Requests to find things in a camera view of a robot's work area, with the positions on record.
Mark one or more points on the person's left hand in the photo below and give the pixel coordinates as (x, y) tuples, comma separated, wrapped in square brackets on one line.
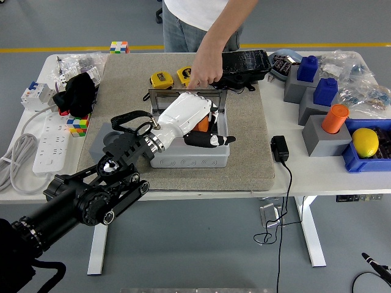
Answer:
[(207, 68)]

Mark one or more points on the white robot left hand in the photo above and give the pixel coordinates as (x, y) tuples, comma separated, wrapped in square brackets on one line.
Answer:
[(183, 113)]

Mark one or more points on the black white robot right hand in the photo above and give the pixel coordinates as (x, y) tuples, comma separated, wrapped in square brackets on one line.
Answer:
[(375, 265)]

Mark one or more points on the orange cylinder battery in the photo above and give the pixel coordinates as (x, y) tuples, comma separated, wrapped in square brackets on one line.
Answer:
[(201, 125), (335, 119)]

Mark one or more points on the grey enclosure box with lid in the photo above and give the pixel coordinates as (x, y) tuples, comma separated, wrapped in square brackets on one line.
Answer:
[(189, 160)]

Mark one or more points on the grey cube holder with hole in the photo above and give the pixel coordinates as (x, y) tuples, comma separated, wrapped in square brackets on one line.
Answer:
[(97, 146)]

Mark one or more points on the person's left forearm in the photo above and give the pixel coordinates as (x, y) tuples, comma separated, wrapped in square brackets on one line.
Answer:
[(223, 30)]

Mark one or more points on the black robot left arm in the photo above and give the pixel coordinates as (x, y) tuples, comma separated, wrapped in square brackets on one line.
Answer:
[(76, 198)]

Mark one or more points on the black cracked case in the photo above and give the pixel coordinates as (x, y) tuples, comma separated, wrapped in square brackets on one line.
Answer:
[(244, 65)]

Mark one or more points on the person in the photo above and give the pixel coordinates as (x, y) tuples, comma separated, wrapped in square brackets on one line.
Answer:
[(189, 12)]

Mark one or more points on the small metal clip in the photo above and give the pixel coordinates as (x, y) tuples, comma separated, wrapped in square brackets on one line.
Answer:
[(270, 78)]

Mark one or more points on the grey-brown mat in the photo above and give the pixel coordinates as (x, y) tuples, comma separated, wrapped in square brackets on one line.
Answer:
[(244, 137)]

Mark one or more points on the table control panel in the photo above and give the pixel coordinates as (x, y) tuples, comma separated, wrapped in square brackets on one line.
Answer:
[(359, 198)]

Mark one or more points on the white table leg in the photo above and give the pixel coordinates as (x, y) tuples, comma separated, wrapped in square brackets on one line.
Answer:
[(311, 235), (99, 244)]

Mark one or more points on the pale blue tray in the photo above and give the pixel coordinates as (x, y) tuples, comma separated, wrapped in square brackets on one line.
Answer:
[(279, 65)]

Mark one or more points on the white-faced puzzle cube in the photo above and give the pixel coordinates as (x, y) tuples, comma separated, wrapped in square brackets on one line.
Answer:
[(119, 48)]

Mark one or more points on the blue plastic bin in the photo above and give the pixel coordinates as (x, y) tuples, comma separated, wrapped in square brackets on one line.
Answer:
[(366, 166)]

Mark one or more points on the blue block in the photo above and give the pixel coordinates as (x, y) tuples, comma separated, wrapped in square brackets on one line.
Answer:
[(308, 68), (325, 91)]

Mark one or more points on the black power adapter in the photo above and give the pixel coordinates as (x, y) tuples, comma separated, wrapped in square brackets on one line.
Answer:
[(280, 148)]

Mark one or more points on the colourful puzzle cube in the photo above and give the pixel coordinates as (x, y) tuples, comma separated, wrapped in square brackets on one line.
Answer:
[(80, 126)]

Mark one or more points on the black cloth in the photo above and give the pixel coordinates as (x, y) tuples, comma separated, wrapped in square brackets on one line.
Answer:
[(78, 91)]

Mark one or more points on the clear bags of small parts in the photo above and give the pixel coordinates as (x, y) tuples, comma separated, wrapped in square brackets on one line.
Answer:
[(73, 61)]

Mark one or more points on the dark parts in bin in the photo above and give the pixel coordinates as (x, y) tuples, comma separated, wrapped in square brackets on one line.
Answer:
[(385, 143)]

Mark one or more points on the yellow lemon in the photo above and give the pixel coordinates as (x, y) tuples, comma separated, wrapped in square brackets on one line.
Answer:
[(365, 143)]

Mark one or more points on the white power strip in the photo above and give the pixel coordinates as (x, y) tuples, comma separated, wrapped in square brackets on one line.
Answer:
[(52, 143)]

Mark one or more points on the white circuit breaker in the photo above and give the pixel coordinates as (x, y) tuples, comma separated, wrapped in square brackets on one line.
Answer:
[(33, 96)]

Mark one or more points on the metal bracket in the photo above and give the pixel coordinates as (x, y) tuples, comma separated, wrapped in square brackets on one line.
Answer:
[(268, 213)]

